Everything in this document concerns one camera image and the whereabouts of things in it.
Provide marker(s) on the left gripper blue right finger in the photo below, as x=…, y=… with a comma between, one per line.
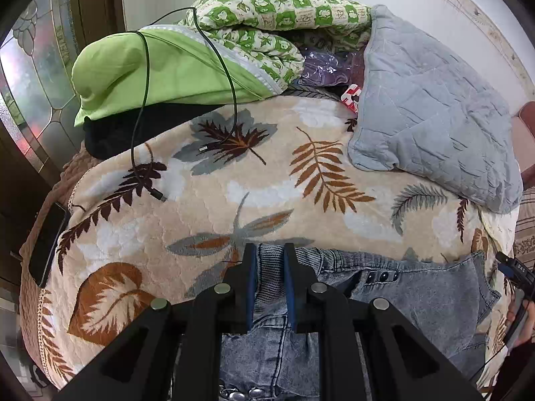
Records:
x=367, y=350

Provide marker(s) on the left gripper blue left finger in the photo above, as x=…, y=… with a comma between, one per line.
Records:
x=172, y=351

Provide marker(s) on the person right hand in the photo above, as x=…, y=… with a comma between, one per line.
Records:
x=526, y=327

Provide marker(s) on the striped floral sofa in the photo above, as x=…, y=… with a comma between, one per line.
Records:
x=524, y=146

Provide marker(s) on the leaf pattern bed blanket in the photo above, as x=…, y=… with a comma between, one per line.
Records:
x=170, y=218

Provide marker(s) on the black smartphone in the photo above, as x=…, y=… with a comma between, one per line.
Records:
x=43, y=252

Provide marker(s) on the grey quilted pillow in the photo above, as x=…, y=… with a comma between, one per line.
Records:
x=425, y=111

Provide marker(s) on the purple patterned cloth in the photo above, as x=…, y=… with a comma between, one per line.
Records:
x=327, y=69

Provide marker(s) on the green patterned quilt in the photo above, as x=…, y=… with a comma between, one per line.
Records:
x=221, y=52

